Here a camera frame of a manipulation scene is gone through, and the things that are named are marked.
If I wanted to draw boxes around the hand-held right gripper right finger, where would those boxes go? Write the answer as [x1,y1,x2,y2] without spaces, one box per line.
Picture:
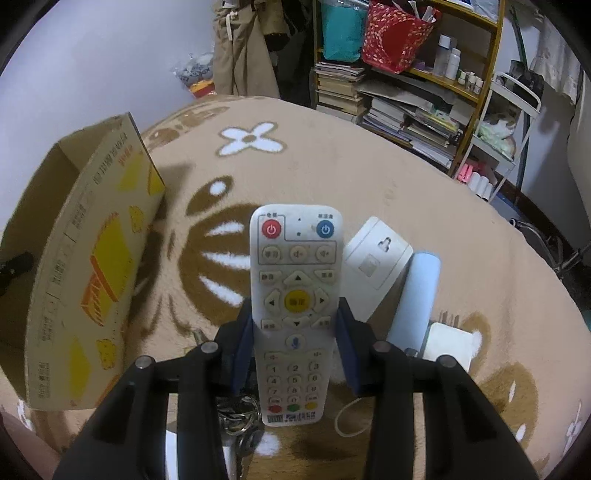
[335,298,541,480]

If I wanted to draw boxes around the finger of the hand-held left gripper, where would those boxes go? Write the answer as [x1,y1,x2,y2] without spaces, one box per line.
[0,251,35,278]

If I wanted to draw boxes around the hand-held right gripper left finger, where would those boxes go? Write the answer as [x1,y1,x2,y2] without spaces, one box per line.
[53,298,259,480]

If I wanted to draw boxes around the key bunch with cartoon tag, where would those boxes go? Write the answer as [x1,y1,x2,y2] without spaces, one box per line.
[217,394,266,455]

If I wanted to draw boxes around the white charger cable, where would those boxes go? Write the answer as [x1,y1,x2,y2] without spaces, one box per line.
[335,397,377,437]

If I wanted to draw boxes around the cardboard box with yellow print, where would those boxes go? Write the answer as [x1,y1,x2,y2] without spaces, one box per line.
[0,112,166,411]

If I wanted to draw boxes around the white remote control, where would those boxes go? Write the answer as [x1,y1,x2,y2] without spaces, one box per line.
[249,203,345,428]

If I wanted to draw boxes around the white power charger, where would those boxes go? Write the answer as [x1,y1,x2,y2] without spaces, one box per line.
[422,322,476,372]

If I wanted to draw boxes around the light blue tube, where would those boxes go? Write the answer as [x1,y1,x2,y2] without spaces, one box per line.
[385,250,441,358]

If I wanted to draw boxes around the white square socket panel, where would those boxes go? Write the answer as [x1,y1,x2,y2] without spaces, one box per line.
[342,216,414,324]

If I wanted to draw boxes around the white rolls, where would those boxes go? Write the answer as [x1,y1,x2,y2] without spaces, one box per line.
[468,173,495,199]

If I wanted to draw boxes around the pile of magazines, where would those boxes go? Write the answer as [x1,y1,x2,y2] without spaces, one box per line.
[360,78,481,167]

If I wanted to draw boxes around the stack of old books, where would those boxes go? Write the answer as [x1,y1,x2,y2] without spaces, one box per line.
[315,62,370,123]

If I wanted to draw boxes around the pale green packets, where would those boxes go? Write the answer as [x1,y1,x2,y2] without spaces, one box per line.
[478,115,518,158]

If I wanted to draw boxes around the plush toy in plastic bag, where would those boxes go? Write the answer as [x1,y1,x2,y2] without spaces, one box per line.
[173,53,218,97]

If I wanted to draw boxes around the dark hanging garment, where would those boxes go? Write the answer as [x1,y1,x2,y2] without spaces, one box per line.
[259,0,319,108]

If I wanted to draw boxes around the row of small bottles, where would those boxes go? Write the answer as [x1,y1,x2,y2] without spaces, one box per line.
[457,69,485,93]

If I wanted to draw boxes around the beige hanging garment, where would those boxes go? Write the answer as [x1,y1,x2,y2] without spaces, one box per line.
[212,0,280,97]

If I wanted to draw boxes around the tall white bottle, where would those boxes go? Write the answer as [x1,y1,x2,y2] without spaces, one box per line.
[434,34,451,77]

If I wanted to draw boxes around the red patterned gift bag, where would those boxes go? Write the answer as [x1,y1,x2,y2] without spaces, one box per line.
[361,2,441,75]

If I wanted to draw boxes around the white metal cart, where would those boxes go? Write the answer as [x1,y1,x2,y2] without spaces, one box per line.
[455,71,542,200]

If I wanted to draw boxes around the teal bag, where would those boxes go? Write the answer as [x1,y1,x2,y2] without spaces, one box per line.
[321,0,370,63]

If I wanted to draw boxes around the wooden shelf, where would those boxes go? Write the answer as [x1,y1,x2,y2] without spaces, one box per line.
[311,0,506,176]

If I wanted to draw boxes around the white curtain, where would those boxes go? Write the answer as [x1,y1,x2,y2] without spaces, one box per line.
[531,14,583,104]

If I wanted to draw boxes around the metal chair frame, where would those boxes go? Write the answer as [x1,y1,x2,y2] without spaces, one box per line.
[512,219,583,280]

